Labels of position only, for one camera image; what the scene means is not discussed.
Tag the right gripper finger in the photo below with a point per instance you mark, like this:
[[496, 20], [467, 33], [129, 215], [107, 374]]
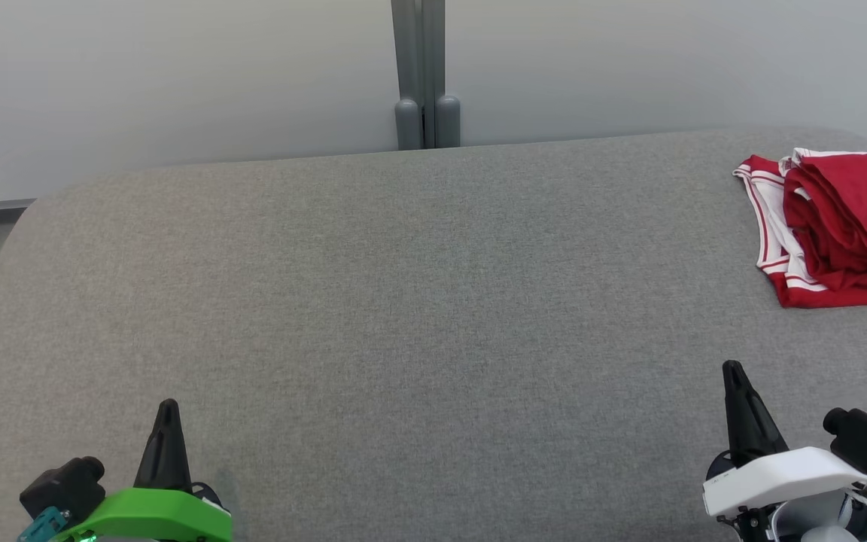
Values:
[[748, 425]]

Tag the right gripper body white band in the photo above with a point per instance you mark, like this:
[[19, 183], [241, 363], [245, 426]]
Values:
[[787, 474]]

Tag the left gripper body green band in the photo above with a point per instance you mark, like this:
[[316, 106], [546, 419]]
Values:
[[155, 516]]

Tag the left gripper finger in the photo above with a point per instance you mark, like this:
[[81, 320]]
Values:
[[166, 459]]

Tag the red basketball jersey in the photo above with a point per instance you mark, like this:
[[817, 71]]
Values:
[[840, 299]]

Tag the red and white shorts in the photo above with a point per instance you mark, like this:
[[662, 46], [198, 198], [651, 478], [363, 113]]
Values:
[[855, 211]]

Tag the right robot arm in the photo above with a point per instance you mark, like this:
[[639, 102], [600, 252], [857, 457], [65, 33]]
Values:
[[825, 521]]

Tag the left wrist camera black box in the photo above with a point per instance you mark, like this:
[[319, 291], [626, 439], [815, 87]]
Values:
[[65, 489]]

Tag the grey wall panel post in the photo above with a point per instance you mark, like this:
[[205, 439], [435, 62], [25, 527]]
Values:
[[407, 113], [445, 113]]

